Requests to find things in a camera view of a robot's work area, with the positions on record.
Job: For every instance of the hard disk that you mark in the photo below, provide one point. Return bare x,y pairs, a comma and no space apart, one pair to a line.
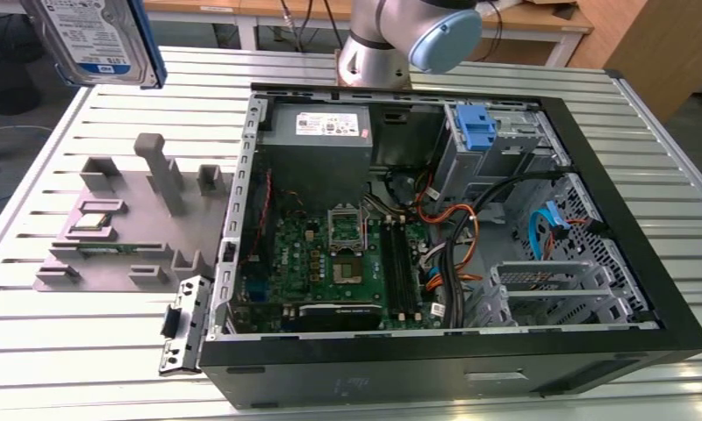
94,39

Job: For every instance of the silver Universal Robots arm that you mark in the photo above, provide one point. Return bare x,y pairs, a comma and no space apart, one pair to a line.
369,57

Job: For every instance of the metal locking lever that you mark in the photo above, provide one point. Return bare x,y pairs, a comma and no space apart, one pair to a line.
366,228

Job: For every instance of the grey power supply unit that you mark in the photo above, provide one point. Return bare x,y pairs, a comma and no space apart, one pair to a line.
322,171

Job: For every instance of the CPU socket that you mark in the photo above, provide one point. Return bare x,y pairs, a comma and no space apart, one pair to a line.
349,269

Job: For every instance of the black RAM slot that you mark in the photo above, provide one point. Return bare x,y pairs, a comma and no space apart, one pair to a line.
401,267
409,267
394,267

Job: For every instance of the green motherboard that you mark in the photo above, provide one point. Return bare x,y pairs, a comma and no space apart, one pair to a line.
295,280

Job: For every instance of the metal optical drive cage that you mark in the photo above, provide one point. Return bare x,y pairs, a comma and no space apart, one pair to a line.
468,171

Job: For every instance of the black graphics card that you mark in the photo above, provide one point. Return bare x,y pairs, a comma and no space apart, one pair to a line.
339,316

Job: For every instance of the blue plastic drive latch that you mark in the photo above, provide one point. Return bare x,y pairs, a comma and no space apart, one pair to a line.
474,127

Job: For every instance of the grey parts rack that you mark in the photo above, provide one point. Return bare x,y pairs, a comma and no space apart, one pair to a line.
152,223

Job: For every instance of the black open PC case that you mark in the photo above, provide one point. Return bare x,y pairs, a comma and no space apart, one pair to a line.
386,373

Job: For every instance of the green RAM stick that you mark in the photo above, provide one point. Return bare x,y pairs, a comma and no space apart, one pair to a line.
106,251

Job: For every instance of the silver CPU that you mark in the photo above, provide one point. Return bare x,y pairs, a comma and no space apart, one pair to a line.
91,223

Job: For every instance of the wooden top desk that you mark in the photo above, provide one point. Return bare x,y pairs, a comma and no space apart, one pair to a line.
239,3

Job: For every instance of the wooden cabinet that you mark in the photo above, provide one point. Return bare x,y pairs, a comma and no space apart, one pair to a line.
667,52

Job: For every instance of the black bin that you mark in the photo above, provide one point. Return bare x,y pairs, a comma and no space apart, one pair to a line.
6,66

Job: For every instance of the metal expansion slot bracket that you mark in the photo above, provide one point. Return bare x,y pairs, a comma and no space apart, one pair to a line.
187,324

